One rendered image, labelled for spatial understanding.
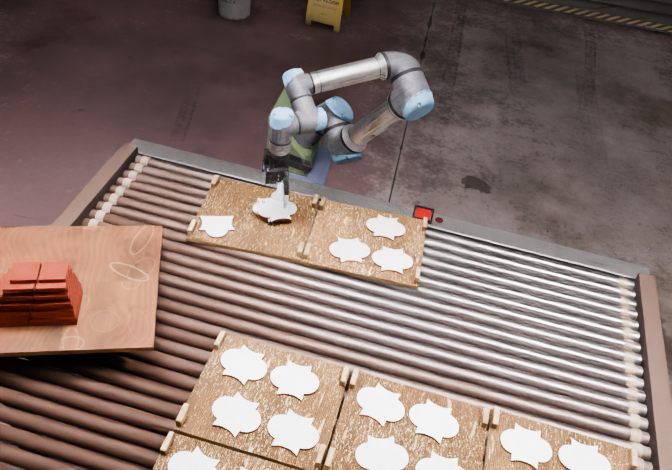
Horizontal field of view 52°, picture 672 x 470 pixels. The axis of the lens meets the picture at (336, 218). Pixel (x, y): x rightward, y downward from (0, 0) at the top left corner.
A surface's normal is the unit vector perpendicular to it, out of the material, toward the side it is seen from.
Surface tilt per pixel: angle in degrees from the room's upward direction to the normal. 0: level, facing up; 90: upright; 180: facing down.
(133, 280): 0
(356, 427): 0
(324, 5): 78
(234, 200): 0
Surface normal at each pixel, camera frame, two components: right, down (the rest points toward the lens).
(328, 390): 0.11, -0.74
